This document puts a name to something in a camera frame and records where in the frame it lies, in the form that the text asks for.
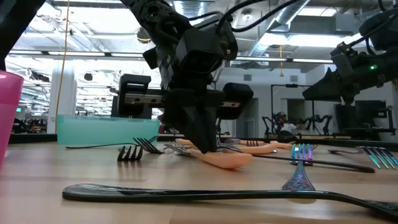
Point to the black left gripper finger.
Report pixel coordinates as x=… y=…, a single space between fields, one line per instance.
x=186 y=121
x=210 y=127

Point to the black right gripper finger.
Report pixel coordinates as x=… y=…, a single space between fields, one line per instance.
x=326 y=88

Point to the iridescent rainbow fork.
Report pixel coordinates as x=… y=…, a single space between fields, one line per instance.
x=299 y=177
x=379 y=157

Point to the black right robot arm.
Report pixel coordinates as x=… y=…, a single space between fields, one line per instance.
x=381 y=28

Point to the black background robot arm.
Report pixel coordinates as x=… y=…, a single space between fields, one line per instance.
x=321 y=119
x=269 y=123

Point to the black monitor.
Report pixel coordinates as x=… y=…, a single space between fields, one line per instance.
x=114 y=107

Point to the teal translucent plastic bin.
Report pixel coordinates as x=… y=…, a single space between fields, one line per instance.
x=105 y=130

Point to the black desk with monitors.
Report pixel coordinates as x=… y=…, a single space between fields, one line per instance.
x=367 y=115

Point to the person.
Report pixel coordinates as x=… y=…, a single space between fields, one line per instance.
x=287 y=126

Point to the white pillar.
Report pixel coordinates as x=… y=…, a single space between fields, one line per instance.
x=70 y=99

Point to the overhead light bar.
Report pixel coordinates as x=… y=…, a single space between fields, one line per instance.
x=77 y=54

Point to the pink translucent plastic bin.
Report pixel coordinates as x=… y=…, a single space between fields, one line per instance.
x=9 y=118

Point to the black metal frame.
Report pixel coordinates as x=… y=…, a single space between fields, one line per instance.
x=292 y=85

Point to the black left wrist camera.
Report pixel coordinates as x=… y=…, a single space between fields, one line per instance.
x=202 y=51

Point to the silver round ventilation duct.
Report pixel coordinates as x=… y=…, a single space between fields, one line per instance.
x=289 y=12

